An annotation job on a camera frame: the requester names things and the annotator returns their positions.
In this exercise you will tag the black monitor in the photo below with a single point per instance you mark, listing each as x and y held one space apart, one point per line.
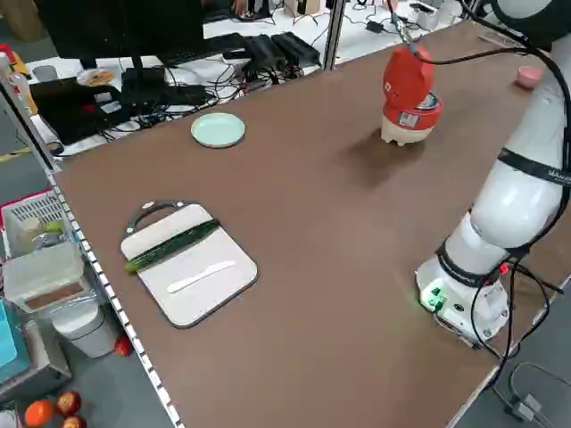
134 27

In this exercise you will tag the red fruit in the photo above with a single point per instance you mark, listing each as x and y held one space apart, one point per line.
123 346

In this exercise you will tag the orange fruit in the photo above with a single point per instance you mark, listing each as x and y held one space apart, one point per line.
39 414

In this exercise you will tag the pink bowl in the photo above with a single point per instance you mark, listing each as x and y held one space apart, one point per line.
529 76

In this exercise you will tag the white cylindrical bin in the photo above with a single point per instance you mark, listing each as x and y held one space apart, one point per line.
85 330

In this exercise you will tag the white plastic knife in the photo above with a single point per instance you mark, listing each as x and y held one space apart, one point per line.
201 276

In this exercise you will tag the black power strip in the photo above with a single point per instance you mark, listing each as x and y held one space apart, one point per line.
296 46
263 49

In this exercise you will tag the white plastic basket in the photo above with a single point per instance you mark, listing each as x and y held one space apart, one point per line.
27 209

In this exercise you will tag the black power adapter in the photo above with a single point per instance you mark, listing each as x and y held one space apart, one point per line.
374 26

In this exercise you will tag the white box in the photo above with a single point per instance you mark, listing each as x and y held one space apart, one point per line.
430 15

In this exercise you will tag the aluminium table edge rail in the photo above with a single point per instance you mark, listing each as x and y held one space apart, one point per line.
111 303

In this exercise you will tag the plate of cookies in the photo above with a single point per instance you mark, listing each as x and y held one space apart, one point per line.
94 77

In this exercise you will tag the aluminium frame post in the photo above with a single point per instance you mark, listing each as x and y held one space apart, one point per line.
334 31

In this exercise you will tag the clear plastic container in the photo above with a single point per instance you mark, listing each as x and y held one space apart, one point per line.
40 272

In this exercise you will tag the orange rice cooker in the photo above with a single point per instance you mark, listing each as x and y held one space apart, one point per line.
408 84

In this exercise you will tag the grey metal box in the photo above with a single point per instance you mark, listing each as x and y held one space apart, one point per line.
44 370

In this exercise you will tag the grey power adapter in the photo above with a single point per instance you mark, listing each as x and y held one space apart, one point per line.
524 408

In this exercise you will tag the cardboard box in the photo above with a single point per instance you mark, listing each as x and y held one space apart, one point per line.
303 6

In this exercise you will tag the black laptop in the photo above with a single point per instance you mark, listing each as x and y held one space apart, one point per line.
71 111

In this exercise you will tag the white cutting board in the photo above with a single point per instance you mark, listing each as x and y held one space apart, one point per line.
201 285

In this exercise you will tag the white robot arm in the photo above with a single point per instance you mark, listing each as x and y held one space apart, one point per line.
513 200

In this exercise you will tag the pale green plate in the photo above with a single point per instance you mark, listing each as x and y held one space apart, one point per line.
217 130

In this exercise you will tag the green cucumber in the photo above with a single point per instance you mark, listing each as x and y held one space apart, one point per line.
174 244

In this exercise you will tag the red apple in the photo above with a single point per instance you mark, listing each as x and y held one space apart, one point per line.
72 422
68 403

